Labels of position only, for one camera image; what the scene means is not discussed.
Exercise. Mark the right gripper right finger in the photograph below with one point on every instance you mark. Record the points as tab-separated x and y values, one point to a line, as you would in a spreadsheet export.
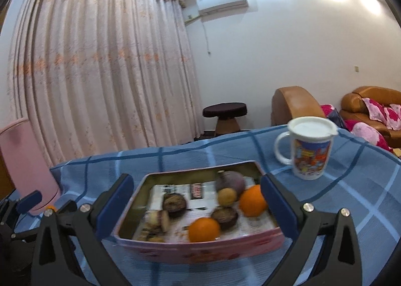
331	236

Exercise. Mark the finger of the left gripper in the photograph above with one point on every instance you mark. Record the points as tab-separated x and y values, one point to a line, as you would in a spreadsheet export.
27	203

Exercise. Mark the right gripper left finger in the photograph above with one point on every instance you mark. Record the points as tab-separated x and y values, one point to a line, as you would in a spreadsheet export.
54	259

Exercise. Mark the cut sugarcane piece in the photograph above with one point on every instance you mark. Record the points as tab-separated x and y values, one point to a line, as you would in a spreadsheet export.
156	225

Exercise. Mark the dark water chestnut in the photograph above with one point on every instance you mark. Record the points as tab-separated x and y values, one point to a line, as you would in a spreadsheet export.
226	217
174	204

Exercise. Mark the large orange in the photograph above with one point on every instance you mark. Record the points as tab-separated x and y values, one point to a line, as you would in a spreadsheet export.
252	202

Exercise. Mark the small orange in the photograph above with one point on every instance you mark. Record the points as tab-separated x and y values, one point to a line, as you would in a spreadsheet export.
51	208
204	229

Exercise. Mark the pink metal tin box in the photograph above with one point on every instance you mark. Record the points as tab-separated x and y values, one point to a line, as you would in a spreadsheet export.
193	216

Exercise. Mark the small yellow-brown longan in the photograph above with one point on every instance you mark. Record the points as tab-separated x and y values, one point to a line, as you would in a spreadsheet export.
227	197

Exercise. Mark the purple round fruit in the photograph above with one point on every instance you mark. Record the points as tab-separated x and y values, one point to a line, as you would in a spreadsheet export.
230	179

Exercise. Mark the pink electric kettle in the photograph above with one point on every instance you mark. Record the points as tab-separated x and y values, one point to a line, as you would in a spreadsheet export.
26	164

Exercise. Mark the white printed mug with lid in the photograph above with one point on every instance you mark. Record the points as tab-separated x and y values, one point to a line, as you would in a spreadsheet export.
311	141

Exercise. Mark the brown leather sofa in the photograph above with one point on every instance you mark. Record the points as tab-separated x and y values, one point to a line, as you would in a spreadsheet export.
376	106

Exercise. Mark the pink floral blanket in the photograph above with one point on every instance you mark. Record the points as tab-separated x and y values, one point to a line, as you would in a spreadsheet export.
359	129

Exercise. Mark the floral pink curtain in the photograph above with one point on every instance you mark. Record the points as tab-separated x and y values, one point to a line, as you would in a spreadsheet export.
99	76

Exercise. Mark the brown leather armchair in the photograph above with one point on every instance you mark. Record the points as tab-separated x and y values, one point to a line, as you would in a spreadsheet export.
292	102

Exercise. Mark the dark round stool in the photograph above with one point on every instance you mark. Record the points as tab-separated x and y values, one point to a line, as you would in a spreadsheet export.
227	114

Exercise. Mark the white air conditioner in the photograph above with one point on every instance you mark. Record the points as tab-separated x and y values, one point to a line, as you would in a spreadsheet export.
206	7

